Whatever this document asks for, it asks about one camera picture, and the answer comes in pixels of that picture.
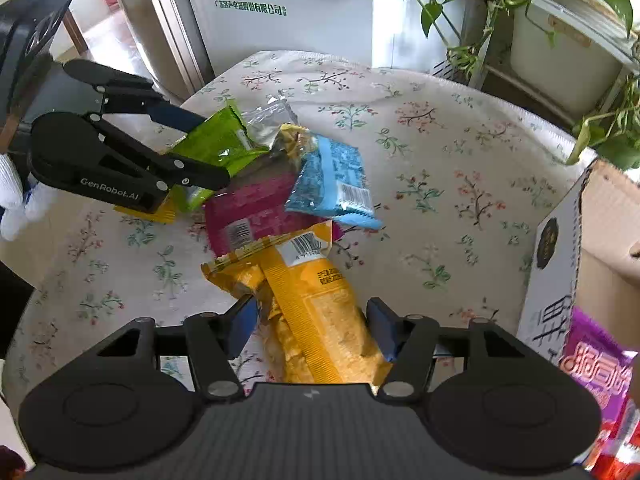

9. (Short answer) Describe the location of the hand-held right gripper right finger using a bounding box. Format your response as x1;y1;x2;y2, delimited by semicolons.
366;298;526;399

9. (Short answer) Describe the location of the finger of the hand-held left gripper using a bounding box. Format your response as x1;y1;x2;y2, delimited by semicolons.
85;113;232;191
62;58;207;134

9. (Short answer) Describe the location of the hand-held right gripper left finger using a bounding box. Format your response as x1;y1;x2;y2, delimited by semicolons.
93;294;260;402

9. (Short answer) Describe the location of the green snack packet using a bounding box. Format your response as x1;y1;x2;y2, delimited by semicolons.
167;100;271;213

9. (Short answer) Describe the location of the small yellow snack packet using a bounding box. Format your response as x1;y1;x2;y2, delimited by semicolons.
114;192;177;226

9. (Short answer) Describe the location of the magenta snack packet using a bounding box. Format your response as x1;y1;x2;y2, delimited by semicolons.
204;170;346;262

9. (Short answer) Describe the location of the yellow chip packet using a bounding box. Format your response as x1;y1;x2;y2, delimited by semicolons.
201;220;394;387

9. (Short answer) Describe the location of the silver foil snack packet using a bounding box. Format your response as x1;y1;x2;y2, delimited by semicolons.
240;89;321;171

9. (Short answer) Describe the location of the blue snack packet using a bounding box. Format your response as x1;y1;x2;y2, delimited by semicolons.
284;135;385;232

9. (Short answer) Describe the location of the brown cardboard box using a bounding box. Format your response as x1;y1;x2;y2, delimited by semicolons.
517;159;640;480

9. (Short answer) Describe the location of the purple snack packet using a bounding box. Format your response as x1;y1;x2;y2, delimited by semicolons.
555;306;639;471

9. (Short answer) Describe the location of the person's left hand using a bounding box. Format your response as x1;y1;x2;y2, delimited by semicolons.
0;152;54;242

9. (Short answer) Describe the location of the white fridge with green print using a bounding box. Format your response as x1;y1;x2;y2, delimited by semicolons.
107;0;376;106

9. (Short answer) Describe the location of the white rectangular planter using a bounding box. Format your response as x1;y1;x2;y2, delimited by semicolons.
510;0;632;117

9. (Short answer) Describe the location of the white wire plant stand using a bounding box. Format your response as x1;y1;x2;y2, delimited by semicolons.
435;0;640;131

